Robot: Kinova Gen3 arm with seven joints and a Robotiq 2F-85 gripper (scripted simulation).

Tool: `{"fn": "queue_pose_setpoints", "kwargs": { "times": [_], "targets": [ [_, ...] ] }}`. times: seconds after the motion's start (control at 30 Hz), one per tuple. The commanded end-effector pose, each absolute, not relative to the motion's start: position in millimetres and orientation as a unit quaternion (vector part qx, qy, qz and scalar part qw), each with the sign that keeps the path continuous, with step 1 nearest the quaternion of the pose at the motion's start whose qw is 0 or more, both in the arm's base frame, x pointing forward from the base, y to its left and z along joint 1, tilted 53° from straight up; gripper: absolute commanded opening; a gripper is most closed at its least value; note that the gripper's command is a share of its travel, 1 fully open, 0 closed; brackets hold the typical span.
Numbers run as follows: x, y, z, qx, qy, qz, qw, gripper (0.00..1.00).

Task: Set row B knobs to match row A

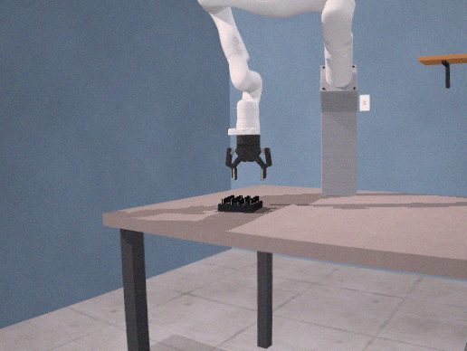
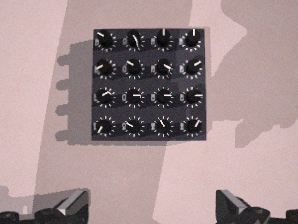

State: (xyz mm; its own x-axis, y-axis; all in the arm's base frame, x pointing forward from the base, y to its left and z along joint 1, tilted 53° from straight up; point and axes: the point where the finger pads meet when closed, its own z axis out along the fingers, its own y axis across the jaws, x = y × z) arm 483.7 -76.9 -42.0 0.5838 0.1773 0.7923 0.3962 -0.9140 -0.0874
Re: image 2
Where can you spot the dark grey knob box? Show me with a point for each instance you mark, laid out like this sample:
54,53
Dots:
136,92

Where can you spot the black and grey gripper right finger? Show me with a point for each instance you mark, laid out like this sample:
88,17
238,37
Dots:
226,202

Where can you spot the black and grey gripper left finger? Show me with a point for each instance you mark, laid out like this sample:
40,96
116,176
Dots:
76,204

